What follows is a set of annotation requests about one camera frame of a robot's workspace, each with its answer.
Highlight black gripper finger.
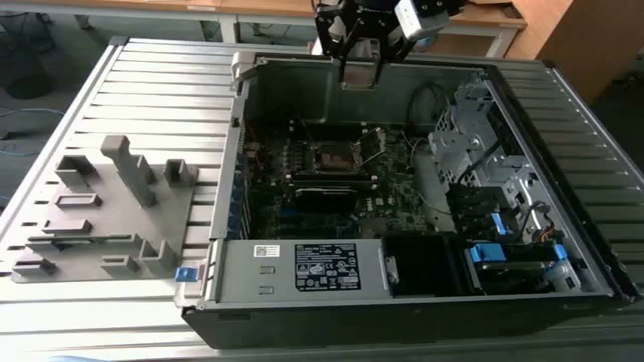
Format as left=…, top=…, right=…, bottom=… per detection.
left=371, top=22, right=419, bottom=91
left=313, top=0, right=363, bottom=87

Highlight silver square CPU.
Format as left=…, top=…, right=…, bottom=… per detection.
left=342, top=62, right=378, bottom=91

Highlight CPU socket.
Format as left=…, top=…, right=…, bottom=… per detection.
left=306, top=140, right=367, bottom=175

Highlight grey case release latch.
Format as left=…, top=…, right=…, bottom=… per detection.
left=229, top=51, right=258, bottom=94

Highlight silver metal drive cage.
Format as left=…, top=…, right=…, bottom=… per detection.
left=425, top=73, right=542, bottom=212

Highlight green motherboard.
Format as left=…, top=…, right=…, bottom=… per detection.
left=234, top=120, right=457, bottom=241

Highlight wooden cabinet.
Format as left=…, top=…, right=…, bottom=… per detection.
left=505, top=0, right=644, bottom=106

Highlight black graphics card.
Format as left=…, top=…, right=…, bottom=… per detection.
left=293, top=186, right=358, bottom=216

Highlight silver chipset heatsink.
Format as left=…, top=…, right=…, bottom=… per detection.
left=359, top=217, right=389, bottom=237

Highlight blue plastic clip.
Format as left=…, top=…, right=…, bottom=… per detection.
left=486, top=212, right=507, bottom=235

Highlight blue disk carrier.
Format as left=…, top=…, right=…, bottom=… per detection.
left=465, top=242, right=569, bottom=297

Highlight grey parts rack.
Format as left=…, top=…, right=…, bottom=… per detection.
left=7, top=134, right=201, bottom=284

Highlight black mesh waste bin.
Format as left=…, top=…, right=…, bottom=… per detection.
left=0, top=10, right=57, bottom=101

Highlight grey power supply unit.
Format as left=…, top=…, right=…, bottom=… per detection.
left=202, top=237, right=395, bottom=302

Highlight green RAM stick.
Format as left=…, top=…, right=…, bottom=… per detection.
left=26, top=234, right=135, bottom=244

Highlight black PC case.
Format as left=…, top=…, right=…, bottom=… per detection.
left=173, top=51, right=642, bottom=351

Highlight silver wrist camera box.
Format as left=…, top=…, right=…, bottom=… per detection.
left=394, top=0, right=449, bottom=41

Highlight thick black cable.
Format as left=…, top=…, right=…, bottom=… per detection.
left=407, top=82, right=451, bottom=131

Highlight wooden desk white frame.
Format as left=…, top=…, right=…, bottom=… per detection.
left=0, top=0, right=225, bottom=42
left=219, top=0, right=527, bottom=57

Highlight black disk wire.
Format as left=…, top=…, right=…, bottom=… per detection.
left=515, top=200, right=550, bottom=237

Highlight coloured power wires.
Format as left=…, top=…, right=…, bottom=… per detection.
left=533, top=225, right=565, bottom=243

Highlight blue floor cable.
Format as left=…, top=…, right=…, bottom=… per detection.
left=0, top=107, right=66, bottom=158

